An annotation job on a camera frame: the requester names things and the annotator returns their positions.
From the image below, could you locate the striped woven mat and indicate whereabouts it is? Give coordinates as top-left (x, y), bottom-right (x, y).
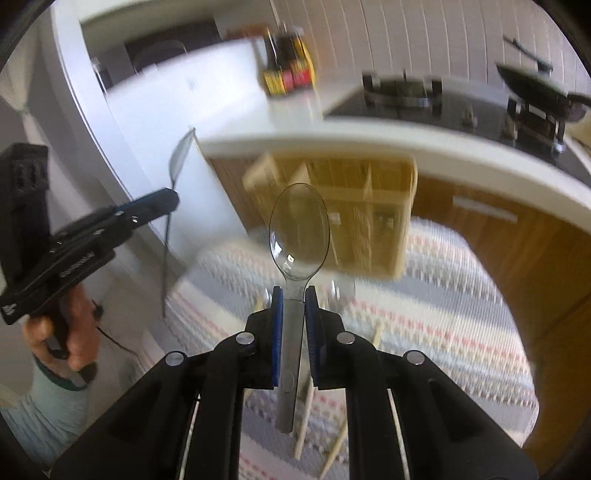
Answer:
top-left (139, 217), bottom-right (541, 480)

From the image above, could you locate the beige plastic utensil basket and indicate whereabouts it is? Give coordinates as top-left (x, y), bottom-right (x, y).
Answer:
top-left (242, 154), bottom-right (419, 280)

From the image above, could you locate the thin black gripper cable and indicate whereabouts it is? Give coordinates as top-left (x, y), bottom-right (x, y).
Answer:
top-left (91, 300), bottom-right (139, 357)

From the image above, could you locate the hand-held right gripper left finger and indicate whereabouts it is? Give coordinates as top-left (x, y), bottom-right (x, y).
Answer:
top-left (51, 286), bottom-right (284, 480)

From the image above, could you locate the black wok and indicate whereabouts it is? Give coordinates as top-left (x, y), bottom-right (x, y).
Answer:
top-left (496, 62), bottom-right (591, 123)

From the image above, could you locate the black spatula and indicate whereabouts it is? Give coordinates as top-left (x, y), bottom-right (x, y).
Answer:
top-left (502, 36), bottom-right (554, 72)

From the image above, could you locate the person's left forearm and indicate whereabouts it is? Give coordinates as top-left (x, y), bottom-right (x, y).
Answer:
top-left (0, 354), bottom-right (97, 468)

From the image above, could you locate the black gas stove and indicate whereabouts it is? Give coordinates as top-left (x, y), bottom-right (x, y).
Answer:
top-left (323, 71), bottom-right (587, 174)

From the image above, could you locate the person's left hand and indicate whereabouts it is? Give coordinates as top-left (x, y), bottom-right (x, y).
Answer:
top-left (23, 281), bottom-right (100, 373)

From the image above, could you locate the yellow oil bottle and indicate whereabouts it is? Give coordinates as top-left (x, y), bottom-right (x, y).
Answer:
top-left (296, 32), bottom-right (317, 89)

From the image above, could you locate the dark soy sauce bottle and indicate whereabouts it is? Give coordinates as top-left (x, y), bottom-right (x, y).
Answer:
top-left (263, 34), bottom-right (284, 97)

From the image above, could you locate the long silver drawer handle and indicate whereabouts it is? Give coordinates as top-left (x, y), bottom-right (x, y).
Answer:
top-left (452, 196), bottom-right (518, 224)

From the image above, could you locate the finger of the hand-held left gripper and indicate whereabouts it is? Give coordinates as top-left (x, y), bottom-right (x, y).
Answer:
top-left (124, 205), bottom-right (179, 239)
top-left (121, 188), bottom-right (180, 221)

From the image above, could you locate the wooden chopstick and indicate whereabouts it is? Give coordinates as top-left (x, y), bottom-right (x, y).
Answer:
top-left (318, 320), bottom-right (385, 480)
top-left (294, 384), bottom-right (315, 460)

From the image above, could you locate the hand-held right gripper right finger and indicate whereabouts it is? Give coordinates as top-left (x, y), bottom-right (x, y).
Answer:
top-left (305, 285), bottom-right (539, 480)

